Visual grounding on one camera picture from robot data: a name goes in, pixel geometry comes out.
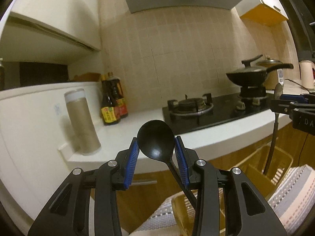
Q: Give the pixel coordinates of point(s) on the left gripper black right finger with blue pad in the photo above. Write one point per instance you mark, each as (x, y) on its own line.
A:
(222, 202)

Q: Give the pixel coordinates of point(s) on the white upper left cabinet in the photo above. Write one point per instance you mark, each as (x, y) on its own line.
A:
(51, 31)

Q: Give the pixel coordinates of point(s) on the soy sauce bottle rear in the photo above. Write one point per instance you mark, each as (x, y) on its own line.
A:
(117, 93)

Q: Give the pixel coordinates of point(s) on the soy sauce bottle front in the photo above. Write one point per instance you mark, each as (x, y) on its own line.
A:
(109, 106)

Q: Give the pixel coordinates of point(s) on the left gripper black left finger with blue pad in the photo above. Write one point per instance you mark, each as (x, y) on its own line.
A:
(67, 211)

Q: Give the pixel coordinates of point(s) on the black glass gas stove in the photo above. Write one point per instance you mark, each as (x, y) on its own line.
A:
(224, 111)

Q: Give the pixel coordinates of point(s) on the black plastic ladle spoon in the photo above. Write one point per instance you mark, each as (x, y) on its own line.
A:
(157, 141)

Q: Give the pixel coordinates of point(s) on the metal spoon dark handle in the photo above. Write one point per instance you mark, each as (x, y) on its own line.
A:
(278, 91)

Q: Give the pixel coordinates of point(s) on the black wok with handle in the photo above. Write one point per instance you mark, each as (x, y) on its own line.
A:
(255, 75)

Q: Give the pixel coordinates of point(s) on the soy sauce bottle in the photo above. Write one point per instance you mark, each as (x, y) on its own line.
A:
(117, 93)
(109, 106)

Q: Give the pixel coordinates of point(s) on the beige plastic utensil basket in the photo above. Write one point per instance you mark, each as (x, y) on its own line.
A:
(253, 167)

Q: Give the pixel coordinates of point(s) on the white pink electric kettle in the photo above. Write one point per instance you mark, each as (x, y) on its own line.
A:
(307, 70)

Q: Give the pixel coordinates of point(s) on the wooden lower cabinets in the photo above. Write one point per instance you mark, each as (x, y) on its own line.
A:
(139, 202)

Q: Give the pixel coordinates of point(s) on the yellow upper cabinet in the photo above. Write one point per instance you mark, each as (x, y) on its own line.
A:
(265, 12)

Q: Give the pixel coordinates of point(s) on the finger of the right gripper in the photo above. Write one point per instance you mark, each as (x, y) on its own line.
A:
(288, 102)

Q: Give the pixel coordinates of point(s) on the striped woven cloth mat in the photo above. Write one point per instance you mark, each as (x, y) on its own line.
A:
(291, 202)

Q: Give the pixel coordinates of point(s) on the beige rice cooker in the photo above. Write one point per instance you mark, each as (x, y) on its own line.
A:
(275, 76)

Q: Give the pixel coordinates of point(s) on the tan cylindrical canister white lid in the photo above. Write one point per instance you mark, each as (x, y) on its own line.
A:
(81, 121)

